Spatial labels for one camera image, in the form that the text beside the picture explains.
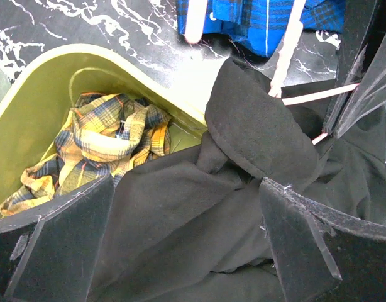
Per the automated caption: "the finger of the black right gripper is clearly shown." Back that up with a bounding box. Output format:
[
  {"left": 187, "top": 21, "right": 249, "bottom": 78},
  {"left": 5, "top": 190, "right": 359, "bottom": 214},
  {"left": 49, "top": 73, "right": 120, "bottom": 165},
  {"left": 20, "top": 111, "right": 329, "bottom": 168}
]
[
  {"left": 323, "top": 1, "right": 380, "bottom": 134},
  {"left": 333, "top": 9, "right": 386, "bottom": 139}
]

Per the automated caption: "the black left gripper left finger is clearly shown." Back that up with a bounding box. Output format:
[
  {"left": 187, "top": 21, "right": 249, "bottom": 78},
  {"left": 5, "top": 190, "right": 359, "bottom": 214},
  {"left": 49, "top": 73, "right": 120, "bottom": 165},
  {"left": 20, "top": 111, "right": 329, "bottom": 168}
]
[{"left": 0, "top": 176, "right": 114, "bottom": 301}]

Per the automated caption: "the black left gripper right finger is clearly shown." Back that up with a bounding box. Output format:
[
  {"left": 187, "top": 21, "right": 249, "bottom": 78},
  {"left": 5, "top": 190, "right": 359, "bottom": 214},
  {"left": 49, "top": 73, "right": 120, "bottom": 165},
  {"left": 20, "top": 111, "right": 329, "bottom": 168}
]
[{"left": 260, "top": 178, "right": 386, "bottom": 301}]

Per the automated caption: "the black shirt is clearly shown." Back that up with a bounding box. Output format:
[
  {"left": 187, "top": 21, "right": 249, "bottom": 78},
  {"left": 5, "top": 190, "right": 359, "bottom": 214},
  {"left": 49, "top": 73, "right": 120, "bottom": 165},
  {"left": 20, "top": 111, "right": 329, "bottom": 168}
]
[{"left": 88, "top": 59, "right": 386, "bottom": 301}]

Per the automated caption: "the pink wire hanger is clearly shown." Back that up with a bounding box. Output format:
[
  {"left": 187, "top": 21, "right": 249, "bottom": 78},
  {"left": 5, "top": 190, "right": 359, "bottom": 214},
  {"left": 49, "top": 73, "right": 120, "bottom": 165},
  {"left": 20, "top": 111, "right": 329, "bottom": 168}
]
[{"left": 184, "top": 0, "right": 361, "bottom": 146}]

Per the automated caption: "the blue plaid shirt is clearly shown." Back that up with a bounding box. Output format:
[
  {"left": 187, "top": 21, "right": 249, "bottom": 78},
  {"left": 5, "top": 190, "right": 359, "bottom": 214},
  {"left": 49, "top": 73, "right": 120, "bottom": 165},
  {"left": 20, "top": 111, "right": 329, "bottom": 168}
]
[{"left": 175, "top": 0, "right": 346, "bottom": 59}]

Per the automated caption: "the yellow plaid shirt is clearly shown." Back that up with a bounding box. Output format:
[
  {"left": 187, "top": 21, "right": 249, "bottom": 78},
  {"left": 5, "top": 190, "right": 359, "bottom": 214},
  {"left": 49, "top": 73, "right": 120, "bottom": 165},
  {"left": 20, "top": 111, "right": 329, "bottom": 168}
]
[{"left": 0, "top": 92, "right": 171, "bottom": 217}]

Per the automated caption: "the green plastic basket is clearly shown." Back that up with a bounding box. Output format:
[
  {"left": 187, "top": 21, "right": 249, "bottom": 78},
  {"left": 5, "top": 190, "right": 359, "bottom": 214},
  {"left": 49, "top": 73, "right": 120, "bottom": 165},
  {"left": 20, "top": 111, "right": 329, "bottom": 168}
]
[{"left": 0, "top": 44, "right": 208, "bottom": 217}]

